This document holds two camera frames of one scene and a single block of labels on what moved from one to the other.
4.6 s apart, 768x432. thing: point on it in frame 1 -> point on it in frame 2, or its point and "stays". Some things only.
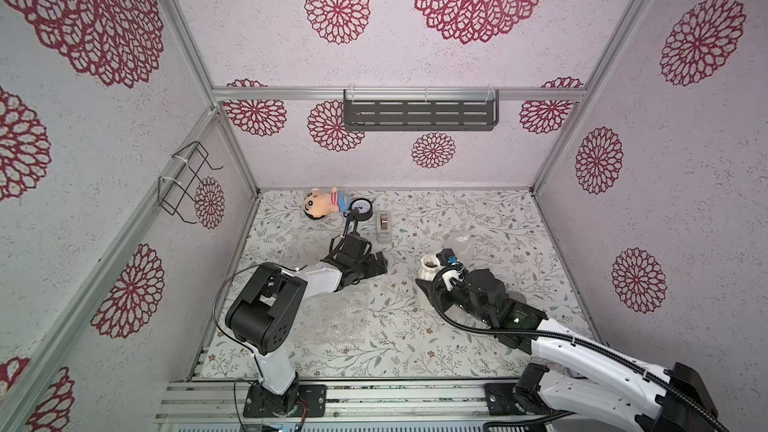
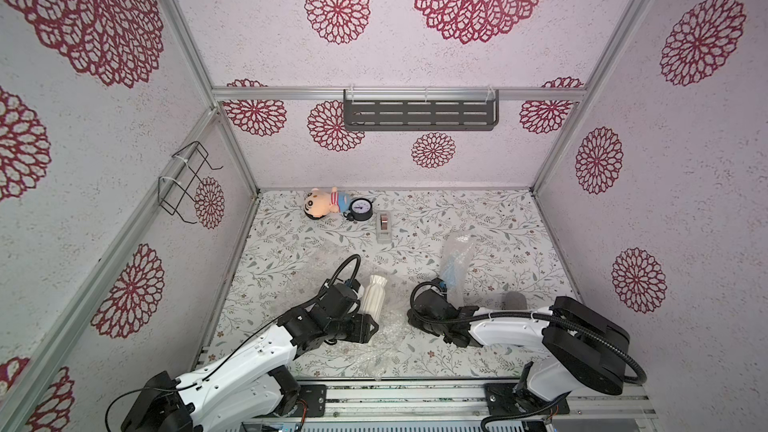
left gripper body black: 369,268 -> 351,328
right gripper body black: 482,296 -> 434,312
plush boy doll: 318,204 stays
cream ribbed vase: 429,265 -> 373,303
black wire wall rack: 176,188 stays
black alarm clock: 365,208 stays
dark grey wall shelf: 420,110 stays
